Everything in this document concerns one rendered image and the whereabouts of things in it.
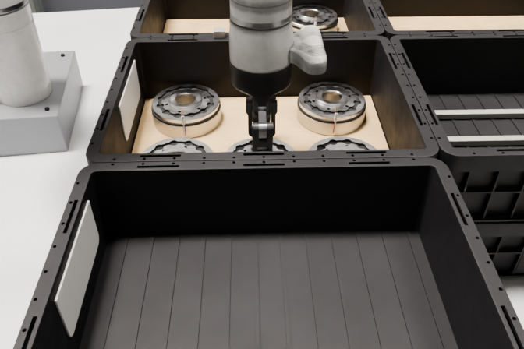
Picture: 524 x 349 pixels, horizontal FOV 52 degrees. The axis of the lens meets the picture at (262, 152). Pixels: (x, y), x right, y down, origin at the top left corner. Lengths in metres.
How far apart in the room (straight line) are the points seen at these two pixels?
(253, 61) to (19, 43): 0.48
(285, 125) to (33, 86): 0.45
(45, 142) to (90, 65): 0.32
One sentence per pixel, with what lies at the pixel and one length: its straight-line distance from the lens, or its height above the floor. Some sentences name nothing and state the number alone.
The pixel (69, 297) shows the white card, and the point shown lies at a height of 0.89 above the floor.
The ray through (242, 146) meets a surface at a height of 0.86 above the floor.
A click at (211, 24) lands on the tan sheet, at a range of 1.12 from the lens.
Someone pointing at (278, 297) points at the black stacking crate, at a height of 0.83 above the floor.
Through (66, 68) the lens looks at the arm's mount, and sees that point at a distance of 1.12.
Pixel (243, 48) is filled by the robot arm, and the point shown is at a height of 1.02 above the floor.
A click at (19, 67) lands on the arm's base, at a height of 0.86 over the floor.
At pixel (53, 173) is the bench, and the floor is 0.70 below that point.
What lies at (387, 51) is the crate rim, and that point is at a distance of 0.82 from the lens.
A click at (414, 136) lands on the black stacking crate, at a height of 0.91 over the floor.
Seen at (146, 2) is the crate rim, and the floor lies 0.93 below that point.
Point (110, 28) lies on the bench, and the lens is 1.45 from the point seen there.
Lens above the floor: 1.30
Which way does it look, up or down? 39 degrees down
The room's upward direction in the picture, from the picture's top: straight up
